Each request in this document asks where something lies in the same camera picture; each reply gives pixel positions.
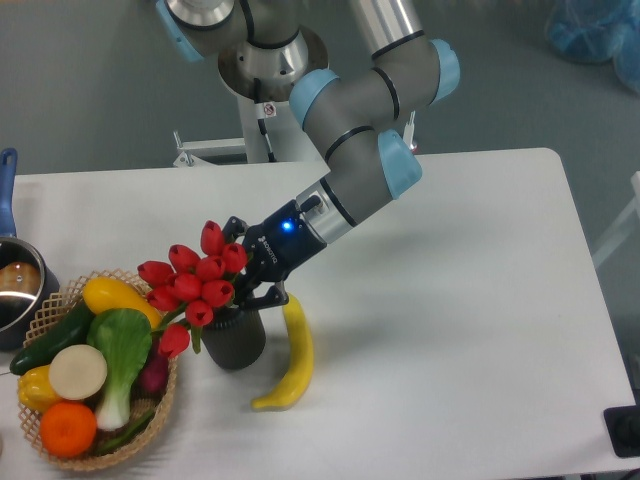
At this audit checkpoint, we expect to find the orange fruit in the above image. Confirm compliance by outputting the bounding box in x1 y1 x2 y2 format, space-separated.
39 402 97 458

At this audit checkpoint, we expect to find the purple sweet potato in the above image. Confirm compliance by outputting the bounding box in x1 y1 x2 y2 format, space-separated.
137 344 169 394

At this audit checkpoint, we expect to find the blue plastic bag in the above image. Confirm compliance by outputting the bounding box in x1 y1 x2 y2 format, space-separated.
545 1 639 93

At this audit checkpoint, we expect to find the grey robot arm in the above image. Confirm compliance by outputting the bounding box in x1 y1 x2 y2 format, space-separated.
156 1 460 310

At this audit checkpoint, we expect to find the dark grey ribbed vase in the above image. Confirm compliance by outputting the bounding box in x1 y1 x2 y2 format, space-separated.
201 309 266 370

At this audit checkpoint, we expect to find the yellow squash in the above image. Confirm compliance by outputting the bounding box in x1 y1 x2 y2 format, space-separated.
82 277 162 329

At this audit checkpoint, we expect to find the black device at edge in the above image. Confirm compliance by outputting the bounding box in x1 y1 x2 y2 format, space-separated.
603 405 639 458

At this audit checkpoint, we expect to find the blue saucepan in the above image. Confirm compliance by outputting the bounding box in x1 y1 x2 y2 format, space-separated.
1 148 59 352

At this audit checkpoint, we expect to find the yellow bell pepper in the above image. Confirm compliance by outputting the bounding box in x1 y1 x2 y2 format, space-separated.
18 365 62 413

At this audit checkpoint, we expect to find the red tulip bouquet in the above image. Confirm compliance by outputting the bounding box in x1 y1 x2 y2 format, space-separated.
137 220 249 359

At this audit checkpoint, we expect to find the green chili pepper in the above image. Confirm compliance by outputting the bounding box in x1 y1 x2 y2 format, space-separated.
94 410 155 456

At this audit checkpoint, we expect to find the yellow banana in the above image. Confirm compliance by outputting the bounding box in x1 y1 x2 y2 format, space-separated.
251 294 315 411

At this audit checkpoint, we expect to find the dark green cucumber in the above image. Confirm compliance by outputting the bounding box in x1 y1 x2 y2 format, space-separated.
9 301 95 376

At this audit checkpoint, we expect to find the green bok choy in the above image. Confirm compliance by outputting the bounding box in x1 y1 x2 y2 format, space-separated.
87 308 152 431

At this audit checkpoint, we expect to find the white frame at right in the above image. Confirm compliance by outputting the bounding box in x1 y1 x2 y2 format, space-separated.
591 171 639 270

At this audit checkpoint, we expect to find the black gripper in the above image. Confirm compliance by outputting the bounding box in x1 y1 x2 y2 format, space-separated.
222 200 327 309

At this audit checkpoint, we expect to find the woven wicker basket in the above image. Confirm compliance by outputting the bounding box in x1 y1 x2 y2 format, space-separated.
18 269 177 472

